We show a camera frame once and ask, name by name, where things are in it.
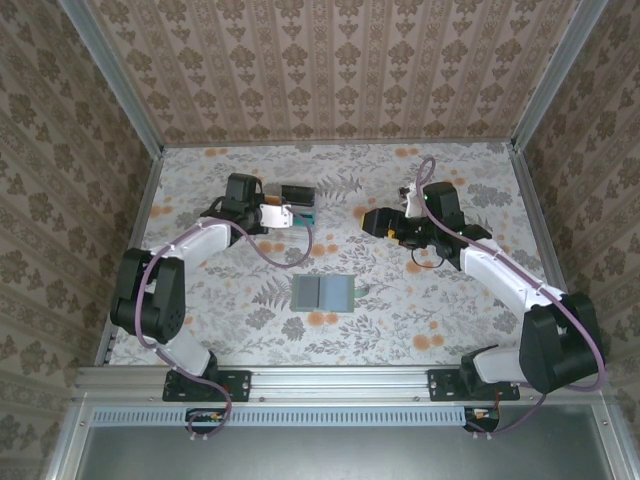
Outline thin aluminium table-edge rail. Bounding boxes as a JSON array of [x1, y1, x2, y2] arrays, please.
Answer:
[[162, 141, 516, 149]]

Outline long aluminium base rail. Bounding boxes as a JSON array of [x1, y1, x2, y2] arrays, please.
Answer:
[[77, 364, 611, 404]]

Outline slotted grey cable duct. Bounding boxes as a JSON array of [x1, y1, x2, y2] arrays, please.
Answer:
[[92, 410, 469, 428]]

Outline black card box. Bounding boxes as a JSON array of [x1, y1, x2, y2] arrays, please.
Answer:
[[280, 184, 317, 207]]

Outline aluminium side rail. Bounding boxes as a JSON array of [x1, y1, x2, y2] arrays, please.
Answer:
[[512, 144, 594, 365], [94, 147, 166, 366]]

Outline small black connector box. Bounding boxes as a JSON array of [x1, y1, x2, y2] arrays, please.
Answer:
[[463, 405, 502, 433], [185, 407, 232, 434]]

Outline aluminium frame bar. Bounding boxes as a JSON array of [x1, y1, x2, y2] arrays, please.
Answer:
[[47, 394, 94, 480], [592, 392, 629, 480]]

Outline aluminium frame post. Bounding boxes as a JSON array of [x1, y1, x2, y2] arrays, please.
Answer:
[[509, 0, 601, 151], [58, 0, 166, 154]]

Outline thin black camera cable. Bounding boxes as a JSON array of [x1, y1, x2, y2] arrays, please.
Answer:
[[410, 243, 447, 270]]

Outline clear acrylic card stand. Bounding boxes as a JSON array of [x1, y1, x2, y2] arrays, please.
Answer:
[[264, 182, 321, 236]]

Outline green card holder clear sleeves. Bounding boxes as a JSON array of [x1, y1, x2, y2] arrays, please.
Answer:
[[290, 273, 371, 315]]

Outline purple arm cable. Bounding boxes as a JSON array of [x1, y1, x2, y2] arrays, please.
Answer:
[[134, 218, 315, 437], [417, 156, 609, 437]]

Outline grey metal sheet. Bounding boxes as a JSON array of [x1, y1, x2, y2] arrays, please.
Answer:
[[74, 405, 609, 480]]

